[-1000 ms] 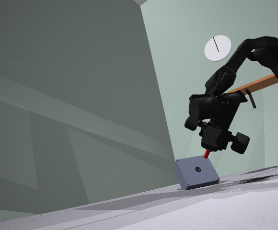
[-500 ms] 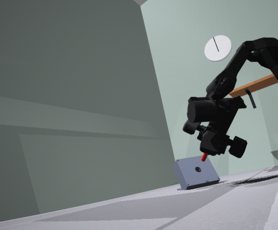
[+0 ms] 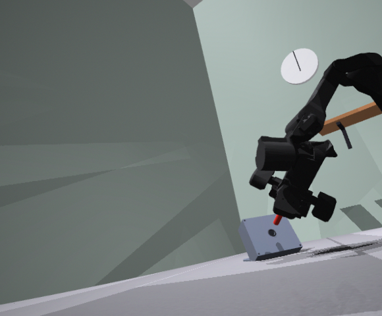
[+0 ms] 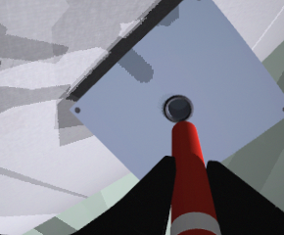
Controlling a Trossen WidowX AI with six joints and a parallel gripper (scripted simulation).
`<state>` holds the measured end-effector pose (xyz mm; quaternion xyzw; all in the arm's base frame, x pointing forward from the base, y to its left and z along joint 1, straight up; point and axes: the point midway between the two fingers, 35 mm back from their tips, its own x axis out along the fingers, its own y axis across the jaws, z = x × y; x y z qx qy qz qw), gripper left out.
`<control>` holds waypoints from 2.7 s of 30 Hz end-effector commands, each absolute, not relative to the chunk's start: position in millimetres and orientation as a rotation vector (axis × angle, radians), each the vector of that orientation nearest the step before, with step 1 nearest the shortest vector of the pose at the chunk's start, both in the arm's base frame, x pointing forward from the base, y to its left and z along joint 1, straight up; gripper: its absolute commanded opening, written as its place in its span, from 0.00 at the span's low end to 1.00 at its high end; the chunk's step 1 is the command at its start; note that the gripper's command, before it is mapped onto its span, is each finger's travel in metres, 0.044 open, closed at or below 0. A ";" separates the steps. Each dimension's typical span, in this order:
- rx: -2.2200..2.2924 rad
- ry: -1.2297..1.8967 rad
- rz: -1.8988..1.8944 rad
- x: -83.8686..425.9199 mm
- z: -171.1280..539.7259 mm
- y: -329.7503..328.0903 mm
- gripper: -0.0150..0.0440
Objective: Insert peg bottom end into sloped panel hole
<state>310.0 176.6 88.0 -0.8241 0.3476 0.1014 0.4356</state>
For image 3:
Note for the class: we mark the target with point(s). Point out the red cylindrical peg with grey band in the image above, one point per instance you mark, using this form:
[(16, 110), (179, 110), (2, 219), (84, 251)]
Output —
[(277, 220)]

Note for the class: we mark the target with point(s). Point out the blue-grey square panel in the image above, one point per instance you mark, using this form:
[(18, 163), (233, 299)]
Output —
[(262, 239)]

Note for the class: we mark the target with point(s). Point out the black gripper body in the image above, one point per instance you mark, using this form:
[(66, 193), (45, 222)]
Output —
[(324, 205)]

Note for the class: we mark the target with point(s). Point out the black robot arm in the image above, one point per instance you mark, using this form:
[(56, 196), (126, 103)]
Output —
[(295, 151)]

